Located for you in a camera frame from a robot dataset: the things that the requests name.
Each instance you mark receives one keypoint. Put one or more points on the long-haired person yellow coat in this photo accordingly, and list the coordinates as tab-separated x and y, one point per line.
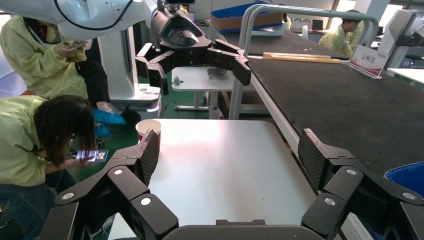
20	139

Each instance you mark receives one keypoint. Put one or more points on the tubular guard rail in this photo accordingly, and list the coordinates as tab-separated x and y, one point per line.
236	99

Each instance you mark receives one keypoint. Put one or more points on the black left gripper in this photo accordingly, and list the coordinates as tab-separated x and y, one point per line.
185	49

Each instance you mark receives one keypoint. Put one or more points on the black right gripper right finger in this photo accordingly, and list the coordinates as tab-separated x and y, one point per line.
344	185

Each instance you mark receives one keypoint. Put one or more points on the red white paper cup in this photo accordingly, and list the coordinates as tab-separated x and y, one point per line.
147	125

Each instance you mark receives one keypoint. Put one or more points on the white robot torso column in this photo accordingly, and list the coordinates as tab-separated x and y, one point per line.
116	66

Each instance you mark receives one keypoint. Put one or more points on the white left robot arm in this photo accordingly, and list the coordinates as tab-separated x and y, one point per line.
99	13

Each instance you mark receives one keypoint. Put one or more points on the blue shoe cover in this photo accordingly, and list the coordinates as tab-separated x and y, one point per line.
101	130
109	116

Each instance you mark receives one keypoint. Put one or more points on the pale wooden strip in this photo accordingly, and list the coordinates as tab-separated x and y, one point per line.
298	54

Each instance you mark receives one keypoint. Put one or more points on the black felt conveyor mat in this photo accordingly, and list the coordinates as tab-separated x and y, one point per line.
348	109

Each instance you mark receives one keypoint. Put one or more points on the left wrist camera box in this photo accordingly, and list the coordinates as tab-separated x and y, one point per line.
179	1

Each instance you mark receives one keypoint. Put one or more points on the cardboard bin with blue lining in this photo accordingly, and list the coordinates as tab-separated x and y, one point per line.
245	21

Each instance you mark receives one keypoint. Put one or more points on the small grey-green object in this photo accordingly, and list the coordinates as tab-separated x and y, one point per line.
178	80

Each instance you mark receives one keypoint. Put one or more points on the white side table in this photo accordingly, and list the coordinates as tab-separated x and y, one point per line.
195	79

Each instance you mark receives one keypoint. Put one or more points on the aluminium conveyor frame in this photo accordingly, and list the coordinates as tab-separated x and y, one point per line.
271	109

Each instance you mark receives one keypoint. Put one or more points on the grey plastic object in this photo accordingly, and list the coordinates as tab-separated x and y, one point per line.
217	73

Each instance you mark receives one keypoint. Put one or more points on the short-haired man yellow coat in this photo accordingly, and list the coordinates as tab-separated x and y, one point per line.
336	41

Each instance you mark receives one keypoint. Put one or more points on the grey white background machine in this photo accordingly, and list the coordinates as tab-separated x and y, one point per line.
397	23

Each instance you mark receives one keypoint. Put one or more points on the brown wooden strip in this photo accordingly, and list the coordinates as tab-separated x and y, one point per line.
308	59

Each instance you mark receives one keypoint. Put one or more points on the white red acrylic sign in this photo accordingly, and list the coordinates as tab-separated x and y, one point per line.
369	61

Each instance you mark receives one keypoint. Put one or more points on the blue orange corrugated plastic bin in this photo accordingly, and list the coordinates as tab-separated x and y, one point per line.
410	179

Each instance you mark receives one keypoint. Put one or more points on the person yellow coat black trousers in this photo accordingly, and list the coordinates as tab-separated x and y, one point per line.
39	66

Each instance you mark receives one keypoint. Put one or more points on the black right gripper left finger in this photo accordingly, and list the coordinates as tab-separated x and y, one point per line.
126	185

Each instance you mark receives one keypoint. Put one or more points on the black caster wheel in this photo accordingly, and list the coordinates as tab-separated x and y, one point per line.
130	116

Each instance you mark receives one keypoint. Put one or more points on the smartphone with lit screen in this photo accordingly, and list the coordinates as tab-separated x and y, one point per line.
94	155

